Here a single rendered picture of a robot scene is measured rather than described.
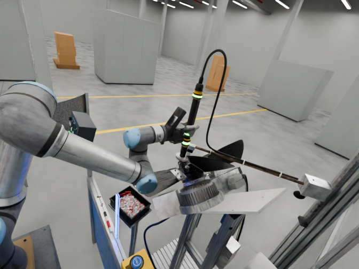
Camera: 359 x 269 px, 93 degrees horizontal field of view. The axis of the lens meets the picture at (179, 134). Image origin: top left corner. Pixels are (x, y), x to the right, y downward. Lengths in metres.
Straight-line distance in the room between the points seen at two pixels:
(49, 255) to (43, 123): 0.63
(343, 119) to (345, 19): 8.05
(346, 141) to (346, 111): 0.77
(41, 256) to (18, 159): 0.45
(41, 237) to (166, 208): 0.58
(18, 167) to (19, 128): 0.25
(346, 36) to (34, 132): 13.12
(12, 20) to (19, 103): 5.98
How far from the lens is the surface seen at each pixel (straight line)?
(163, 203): 1.09
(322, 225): 1.12
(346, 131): 6.15
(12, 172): 0.75
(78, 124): 1.30
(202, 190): 0.98
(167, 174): 0.99
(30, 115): 0.52
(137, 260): 0.84
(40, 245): 1.03
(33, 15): 4.76
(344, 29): 13.26
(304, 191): 0.98
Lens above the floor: 1.85
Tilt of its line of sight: 28 degrees down
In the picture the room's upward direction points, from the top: 12 degrees clockwise
